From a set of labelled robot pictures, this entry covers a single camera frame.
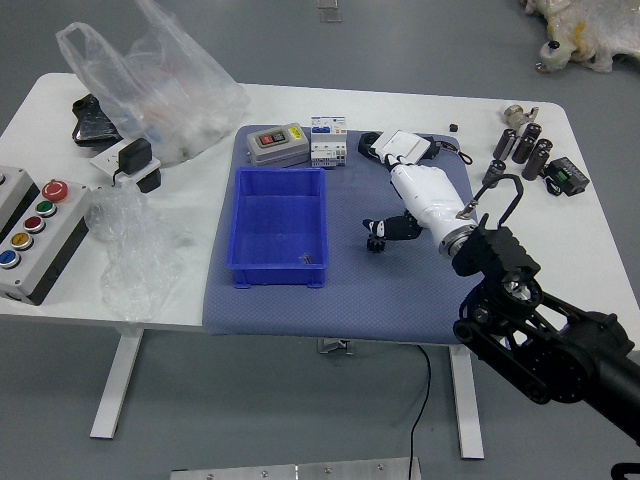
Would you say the black plastic pouch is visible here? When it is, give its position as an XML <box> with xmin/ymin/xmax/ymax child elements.
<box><xmin>71</xmin><ymin>93</ymin><xmax>122</xmax><ymax>147</ymax></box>

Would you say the black floor cable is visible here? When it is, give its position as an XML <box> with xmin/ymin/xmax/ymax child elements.
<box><xmin>407</xmin><ymin>344</ymin><xmax>433</xmax><ymax>480</ymax></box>

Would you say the blue-grey padded mat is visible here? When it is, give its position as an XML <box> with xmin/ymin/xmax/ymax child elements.
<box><xmin>202</xmin><ymin>124</ymin><xmax>477</xmax><ymax>347</ymax></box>

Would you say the black power adapter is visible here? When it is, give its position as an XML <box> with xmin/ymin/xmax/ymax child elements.
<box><xmin>110</xmin><ymin>138</ymin><xmax>154</xmax><ymax>187</ymax></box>

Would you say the grey floor fixture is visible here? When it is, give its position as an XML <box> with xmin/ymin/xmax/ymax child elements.
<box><xmin>316</xmin><ymin>0</ymin><xmax>345</xmax><ymax>24</ymax></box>

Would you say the white table leg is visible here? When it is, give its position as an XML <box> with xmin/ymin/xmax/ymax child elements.
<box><xmin>447</xmin><ymin>344</ymin><xmax>486</xmax><ymax>460</ymax></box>
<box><xmin>89</xmin><ymin>322</ymin><xmax>146</xmax><ymax>440</ymax></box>

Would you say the white circuit breaker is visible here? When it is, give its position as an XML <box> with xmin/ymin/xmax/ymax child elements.
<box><xmin>309</xmin><ymin>115</ymin><xmax>349</xmax><ymax>169</ymax></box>

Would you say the black plug block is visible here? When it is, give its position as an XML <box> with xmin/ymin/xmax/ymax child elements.
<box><xmin>134</xmin><ymin>168</ymin><xmax>163</xmax><ymax>194</ymax></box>

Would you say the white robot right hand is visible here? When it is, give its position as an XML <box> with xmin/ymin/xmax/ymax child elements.
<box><xmin>362</xmin><ymin>153</ymin><xmax>472</xmax><ymax>247</ymax></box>

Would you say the large clear plastic bag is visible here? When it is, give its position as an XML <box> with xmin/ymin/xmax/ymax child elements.
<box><xmin>54</xmin><ymin>0</ymin><xmax>251</xmax><ymax>169</ymax></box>

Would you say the grey push-button control box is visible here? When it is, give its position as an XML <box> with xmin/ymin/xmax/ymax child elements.
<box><xmin>0</xmin><ymin>165</ymin><xmax>95</xmax><ymax>306</ymax></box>

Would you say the blue plastic box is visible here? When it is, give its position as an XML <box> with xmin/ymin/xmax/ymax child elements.
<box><xmin>228</xmin><ymin>166</ymin><xmax>331</xmax><ymax>290</ymax></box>

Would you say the grey metal table bracket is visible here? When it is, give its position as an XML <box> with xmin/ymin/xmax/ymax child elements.
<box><xmin>316</xmin><ymin>338</ymin><xmax>355</xmax><ymax>357</ymax></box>

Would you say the grey two-button switch box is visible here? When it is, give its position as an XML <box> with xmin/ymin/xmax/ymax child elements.
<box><xmin>246</xmin><ymin>122</ymin><xmax>310</xmax><ymax>168</ymax></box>

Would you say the brass metal fitting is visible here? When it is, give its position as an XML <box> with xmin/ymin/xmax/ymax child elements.
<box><xmin>501</xmin><ymin>103</ymin><xmax>542</xmax><ymax>128</ymax></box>

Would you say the white socket plate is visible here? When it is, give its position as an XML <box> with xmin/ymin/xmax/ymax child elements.
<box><xmin>89</xmin><ymin>142</ymin><xmax>163</xmax><ymax>182</ymax></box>

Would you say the crumpled clear plastic wrap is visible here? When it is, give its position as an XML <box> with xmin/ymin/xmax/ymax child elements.
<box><xmin>83</xmin><ymin>180</ymin><xmax>195</xmax><ymax>324</ymax></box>

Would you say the white wall switch panel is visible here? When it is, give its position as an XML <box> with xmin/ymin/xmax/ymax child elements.
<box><xmin>368</xmin><ymin>129</ymin><xmax>434</xmax><ymax>166</ymax></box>

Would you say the plastic-wrapped white bundle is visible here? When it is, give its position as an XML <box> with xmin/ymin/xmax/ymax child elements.
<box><xmin>522</xmin><ymin>0</ymin><xmax>640</xmax><ymax>76</ymax></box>

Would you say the black driver module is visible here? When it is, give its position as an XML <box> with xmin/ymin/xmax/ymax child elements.
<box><xmin>543</xmin><ymin>156</ymin><xmax>592</xmax><ymax>197</ymax></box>

